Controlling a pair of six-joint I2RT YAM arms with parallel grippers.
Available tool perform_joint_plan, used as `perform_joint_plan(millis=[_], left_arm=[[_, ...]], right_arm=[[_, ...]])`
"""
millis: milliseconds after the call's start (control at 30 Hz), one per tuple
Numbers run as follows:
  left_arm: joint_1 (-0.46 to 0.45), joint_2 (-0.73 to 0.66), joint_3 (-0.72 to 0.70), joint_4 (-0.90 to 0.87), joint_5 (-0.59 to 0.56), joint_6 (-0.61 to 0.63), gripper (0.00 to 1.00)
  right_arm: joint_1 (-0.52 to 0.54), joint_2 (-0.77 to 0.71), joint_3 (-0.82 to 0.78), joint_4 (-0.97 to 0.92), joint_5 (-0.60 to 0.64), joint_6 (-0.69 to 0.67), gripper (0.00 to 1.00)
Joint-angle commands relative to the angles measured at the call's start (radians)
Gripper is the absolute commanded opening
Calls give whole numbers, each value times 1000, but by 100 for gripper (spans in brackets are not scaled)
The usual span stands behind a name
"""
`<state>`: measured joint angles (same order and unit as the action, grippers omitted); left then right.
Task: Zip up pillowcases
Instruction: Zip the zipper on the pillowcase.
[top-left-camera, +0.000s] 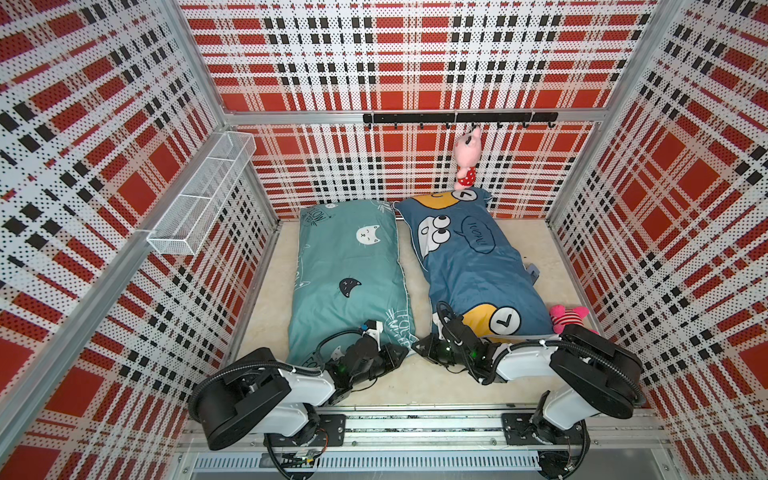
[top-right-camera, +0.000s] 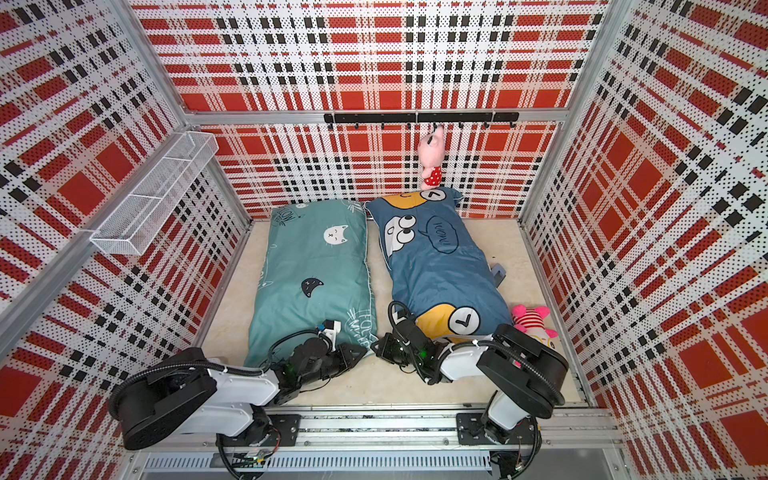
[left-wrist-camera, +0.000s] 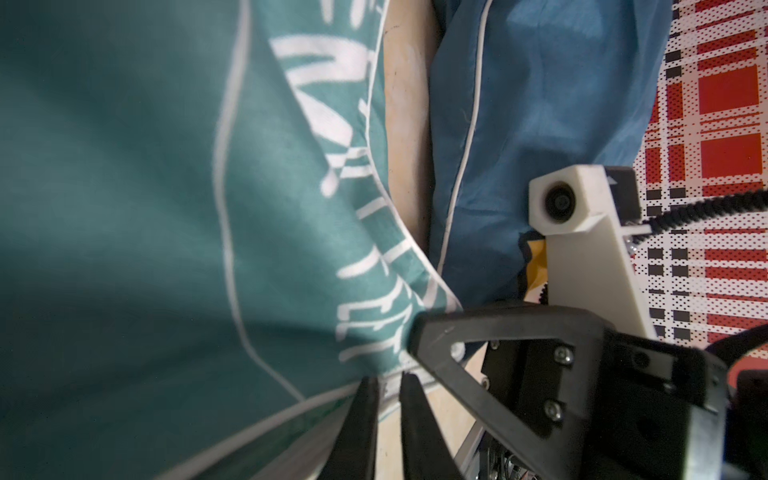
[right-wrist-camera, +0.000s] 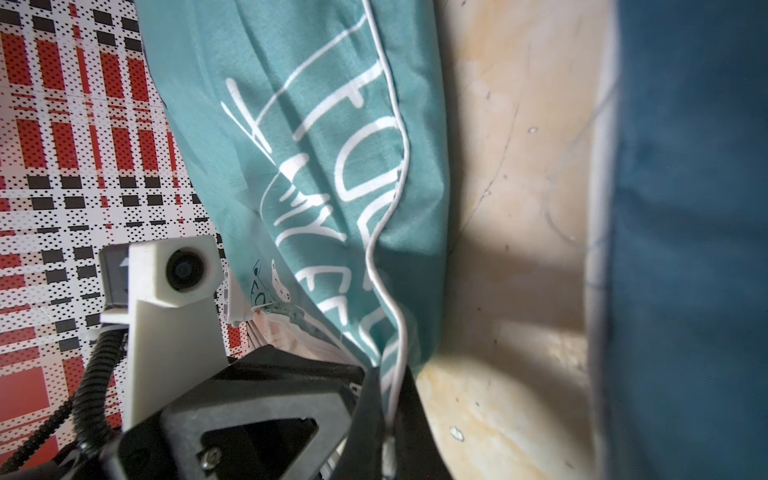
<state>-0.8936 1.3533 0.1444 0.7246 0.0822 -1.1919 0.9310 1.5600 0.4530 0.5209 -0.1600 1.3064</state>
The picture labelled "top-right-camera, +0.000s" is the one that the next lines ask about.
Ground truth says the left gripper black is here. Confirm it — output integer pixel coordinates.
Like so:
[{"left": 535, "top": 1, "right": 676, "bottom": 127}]
[{"left": 300, "top": 343, "right": 368, "bottom": 387}]

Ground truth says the green cat pillowcase pillow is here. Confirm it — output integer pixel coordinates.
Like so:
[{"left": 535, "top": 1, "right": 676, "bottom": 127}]
[{"left": 244, "top": 200, "right": 378, "bottom": 367}]

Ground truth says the blue cartoon pillowcase pillow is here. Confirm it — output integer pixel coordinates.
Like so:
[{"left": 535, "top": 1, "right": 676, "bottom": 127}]
[{"left": 365, "top": 187, "right": 511, "bottom": 339}]

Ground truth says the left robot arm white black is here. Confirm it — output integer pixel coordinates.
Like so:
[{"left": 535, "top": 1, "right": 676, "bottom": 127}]
[{"left": 108, "top": 335, "right": 368, "bottom": 450}]

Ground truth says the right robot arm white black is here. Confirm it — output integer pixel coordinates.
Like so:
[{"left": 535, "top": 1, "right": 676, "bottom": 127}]
[{"left": 372, "top": 320, "right": 569, "bottom": 445}]

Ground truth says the small grey object on floor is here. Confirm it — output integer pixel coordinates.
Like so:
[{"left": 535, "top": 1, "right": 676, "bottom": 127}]
[{"left": 491, "top": 263, "right": 507, "bottom": 287}]

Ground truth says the pink white plush toy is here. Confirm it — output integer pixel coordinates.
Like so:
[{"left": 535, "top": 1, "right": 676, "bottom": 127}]
[{"left": 511, "top": 305, "right": 558, "bottom": 348}]

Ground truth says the pink pig plush hanging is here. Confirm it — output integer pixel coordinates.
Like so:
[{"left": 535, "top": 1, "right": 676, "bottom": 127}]
[{"left": 417, "top": 126, "right": 445, "bottom": 190}]

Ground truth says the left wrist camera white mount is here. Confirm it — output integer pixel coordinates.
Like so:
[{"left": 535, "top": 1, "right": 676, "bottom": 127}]
[{"left": 320, "top": 320, "right": 342, "bottom": 342}]

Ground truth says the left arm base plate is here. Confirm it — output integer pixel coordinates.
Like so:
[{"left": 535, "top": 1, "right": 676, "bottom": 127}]
[{"left": 216, "top": 414, "right": 301, "bottom": 448}]

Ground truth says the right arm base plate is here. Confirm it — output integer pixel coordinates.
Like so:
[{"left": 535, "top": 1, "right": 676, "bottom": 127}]
[{"left": 456, "top": 412, "right": 540, "bottom": 446}]

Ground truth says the aluminium front rail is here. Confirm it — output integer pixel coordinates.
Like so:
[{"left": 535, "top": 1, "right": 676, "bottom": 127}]
[{"left": 128, "top": 404, "right": 625, "bottom": 452}]

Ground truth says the black hook rail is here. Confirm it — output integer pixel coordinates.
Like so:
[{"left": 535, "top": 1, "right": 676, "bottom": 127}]
[{"left": 323, "top": 111, "right": 520, "bottom": 127}]

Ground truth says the white wire mesh basket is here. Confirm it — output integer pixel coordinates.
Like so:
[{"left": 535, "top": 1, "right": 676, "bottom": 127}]
[{"left": 90, "top": 131, "right": 218, "bottom": 256}]

